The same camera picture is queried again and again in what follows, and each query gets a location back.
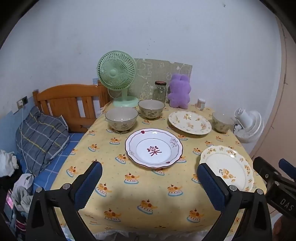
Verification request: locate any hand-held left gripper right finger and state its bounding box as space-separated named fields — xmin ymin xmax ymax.
xmin=197 ymin=163 xmax=273 ymax=241

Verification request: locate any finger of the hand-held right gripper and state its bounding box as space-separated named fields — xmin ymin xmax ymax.
xmin=253 ymin=157 xmax=281 ymax=186
xmin=278 ymin=159 xmax=296 ymax=181

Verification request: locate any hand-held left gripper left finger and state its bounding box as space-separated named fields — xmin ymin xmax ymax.
xmin=25 ymin=161 xmax=103 ymax=241

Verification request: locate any cream yellow-flower plate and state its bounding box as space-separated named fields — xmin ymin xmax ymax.
xmin=200 ymin=146 xmax=255 ymax=192
xmin=168 ymin=111 xmax=212 ymax=135

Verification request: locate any beige floral ceramic bowl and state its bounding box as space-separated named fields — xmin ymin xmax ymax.
xmin=138 ymin=100 xmax=165 ymax=120
xmin=105 ymin=107 xmax=139 ymax=135
xmin=212 ymin=112 xmax=235 ymax=133

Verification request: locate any white red-rimmed plate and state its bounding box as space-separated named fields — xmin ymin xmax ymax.
xmin=125 ymin=128 xmax=184 ymax=169

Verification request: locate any blue checked bedsheet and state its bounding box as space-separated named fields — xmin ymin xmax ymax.
xmin=18 ymin=133 xmax=86 ymax=193

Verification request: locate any white circulator fan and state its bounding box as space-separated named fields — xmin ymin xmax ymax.
xmin=233 ymin=108 xmax=264 ymax=144

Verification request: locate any yellow printed tablecloth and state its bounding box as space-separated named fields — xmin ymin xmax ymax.
xmin=50 ymin=104 xmax=266 ymax=239

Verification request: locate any grey clothing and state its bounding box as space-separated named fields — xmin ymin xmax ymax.
xmin=11 ymin=173 xmax=35 ymax=212

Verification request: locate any grey plaid pillow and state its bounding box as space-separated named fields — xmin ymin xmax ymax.
xmin=16 ymin=106 xmax=70 ymax=176

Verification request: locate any beige wooden door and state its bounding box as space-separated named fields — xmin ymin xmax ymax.
xmin=251 ymin=19 xmax=296 ymax=163

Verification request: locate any dark clothing pile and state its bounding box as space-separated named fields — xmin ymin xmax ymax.
xmin=0 ymin=176 xmax=31 ymax=241

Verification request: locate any white crumpled cloth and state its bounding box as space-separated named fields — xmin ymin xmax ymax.
xmin=0 ymin=149 xmax=19 ymax=178

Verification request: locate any wooden chair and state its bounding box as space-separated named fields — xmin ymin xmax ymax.
xmin=32 ymin=84 xmax=110 ymax=133

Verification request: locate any purple plush toy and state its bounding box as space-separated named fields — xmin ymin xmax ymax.
xmin=167 ymin=74 xmax=193 ymax=109

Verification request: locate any glass jar with dark lid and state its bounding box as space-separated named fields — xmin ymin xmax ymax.
xmin=154 ymin=81 xmax=167 ymax=103

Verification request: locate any green desk fan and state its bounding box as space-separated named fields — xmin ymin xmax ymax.
xmin=97 ymin=50 xmax=139 ymax=108

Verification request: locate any white charging cable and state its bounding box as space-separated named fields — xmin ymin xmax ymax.
xmin=20 ymin=105 xmax=29 ymax=174

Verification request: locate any green patterned wall sheet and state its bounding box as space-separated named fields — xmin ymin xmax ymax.
xmin=134 ymin=58 xmax=193 ymax=105

